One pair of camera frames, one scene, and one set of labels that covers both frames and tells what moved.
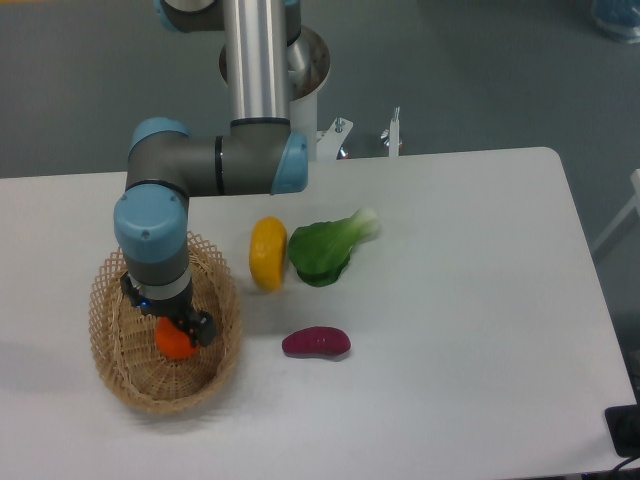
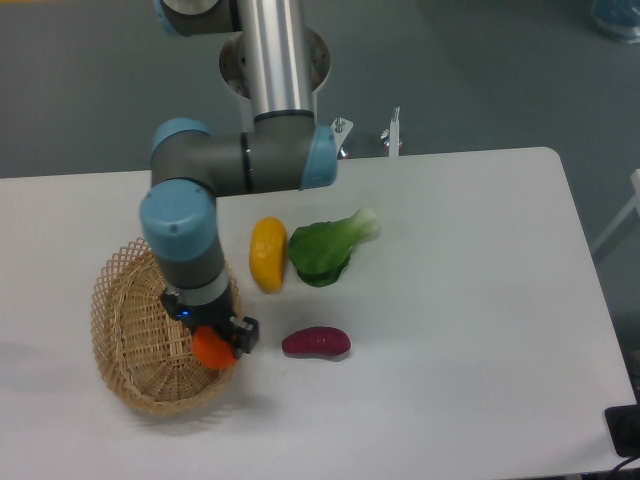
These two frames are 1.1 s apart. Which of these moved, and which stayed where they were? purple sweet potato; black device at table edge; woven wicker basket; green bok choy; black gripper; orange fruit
Moved: black gripper; orange fruit
Stayed: woven wicker basket; purple sweet potato; black device at table edge; green bok choy
